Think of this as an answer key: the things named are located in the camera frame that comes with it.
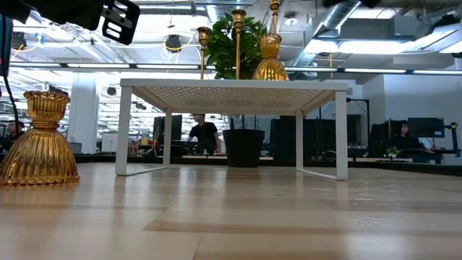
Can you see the brass candlestick holder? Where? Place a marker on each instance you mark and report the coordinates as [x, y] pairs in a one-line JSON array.
[[204, 34], [275, 18], [238, 18]]

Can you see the amber glass candle holder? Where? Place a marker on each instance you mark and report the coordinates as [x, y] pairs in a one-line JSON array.
[[270, 68], [39, 151]]

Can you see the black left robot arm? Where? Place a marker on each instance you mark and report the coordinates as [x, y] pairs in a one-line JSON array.
[[14, 9]]

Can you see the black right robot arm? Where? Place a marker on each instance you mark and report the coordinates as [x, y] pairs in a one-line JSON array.
[[368, 3]]

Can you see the person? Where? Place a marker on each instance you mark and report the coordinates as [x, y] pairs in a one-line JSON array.
[[406, 141], [12, 133], [204, 135]]

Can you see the black background monitor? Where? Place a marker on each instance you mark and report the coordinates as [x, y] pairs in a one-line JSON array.
[[167, 128], [426, 127]]

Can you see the white perforated metal shelf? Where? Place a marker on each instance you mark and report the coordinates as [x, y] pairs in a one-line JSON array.
[[234, 85]]

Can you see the green potted plant black pot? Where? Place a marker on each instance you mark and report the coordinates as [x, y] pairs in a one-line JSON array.
[[243, 148]]

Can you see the black office partition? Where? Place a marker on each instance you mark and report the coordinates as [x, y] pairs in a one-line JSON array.
[[317, 137]]

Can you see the small green desk plant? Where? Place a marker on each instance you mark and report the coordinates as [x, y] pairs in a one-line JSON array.
[[391, 151]]

